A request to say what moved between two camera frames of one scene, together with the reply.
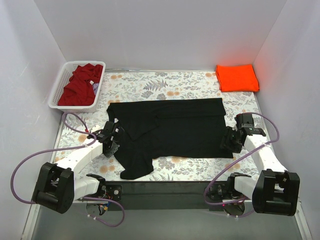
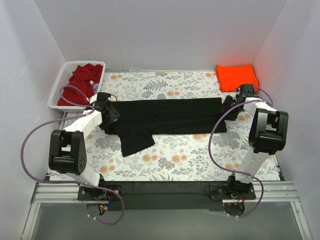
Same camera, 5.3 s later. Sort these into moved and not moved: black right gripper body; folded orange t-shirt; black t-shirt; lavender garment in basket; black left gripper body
Moved: black left gripper body; black t-shirt; black right gripper body
Not moved: folded orange t-shirt; lavender garment in basket
